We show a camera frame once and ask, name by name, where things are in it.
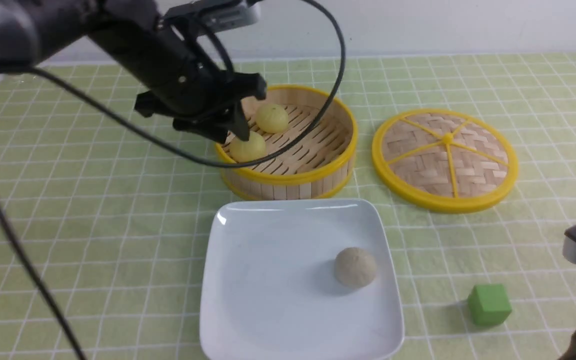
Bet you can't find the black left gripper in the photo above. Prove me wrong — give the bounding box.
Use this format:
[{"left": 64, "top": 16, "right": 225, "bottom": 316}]
[{"left": 93, "top": 22, "right": 267, "bottom": 144}]

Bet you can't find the yellow steamed bun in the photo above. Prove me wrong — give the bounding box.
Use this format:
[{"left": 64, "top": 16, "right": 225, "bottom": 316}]
[
  {"left": 228, "top": 131, "right": 268, "bottom": 163},
  {"left": 253, "top": 103, "right": 290, "bottom": 134}
]

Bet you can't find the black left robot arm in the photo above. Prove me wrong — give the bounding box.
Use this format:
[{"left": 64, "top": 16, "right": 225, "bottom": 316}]
[{"left": 0, "top": 0, "right": 267, "bottom": 144}]

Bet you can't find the white square plate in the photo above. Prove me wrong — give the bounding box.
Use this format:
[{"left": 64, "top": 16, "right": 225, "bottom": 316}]
[{"left": 199, "top": 198, "right": 405, "bottom": 360}]

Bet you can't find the beige steamed bun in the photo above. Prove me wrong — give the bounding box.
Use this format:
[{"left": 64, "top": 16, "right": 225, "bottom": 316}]
[{"left": 333, "top": 247, "right": 378, "bottom": 290}]

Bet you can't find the bamboo steamer basket yellow rim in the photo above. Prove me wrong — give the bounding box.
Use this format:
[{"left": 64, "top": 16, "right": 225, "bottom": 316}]
[{"left": 221, "top": 84, "right": 358, "bottom": 201}]

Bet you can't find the woven bamboo steamer lid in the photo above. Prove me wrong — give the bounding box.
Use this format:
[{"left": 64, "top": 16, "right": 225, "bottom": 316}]
[{"left": 371, "top": 108, "right": 519, "bottom": 214}]

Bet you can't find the green cube block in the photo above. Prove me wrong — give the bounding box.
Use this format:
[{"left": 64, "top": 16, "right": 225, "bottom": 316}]
[{"left": 467, "top": 284, "right": 513, "bottom": 327}]

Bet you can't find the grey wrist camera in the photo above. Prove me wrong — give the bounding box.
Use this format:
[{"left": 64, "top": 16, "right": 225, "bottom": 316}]
[{"left": 163, "top": 0, "right": 262, "bottom": 36}]

